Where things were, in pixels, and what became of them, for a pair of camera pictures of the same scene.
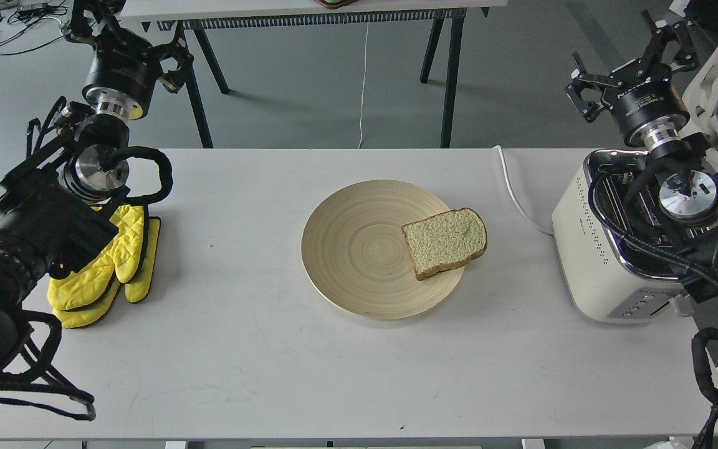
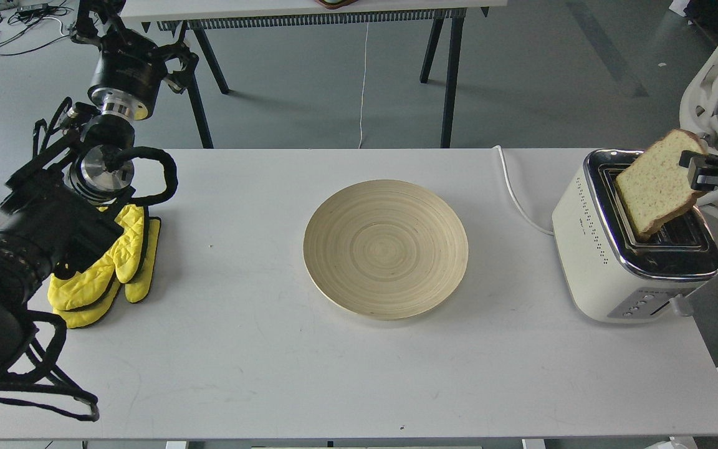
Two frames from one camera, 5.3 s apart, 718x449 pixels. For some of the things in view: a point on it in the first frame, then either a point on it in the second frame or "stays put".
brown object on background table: [333, 4] stays put
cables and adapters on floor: [7, 27] stays put
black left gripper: [124, 68] stays put
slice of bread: [445, 240] → [655, 187]
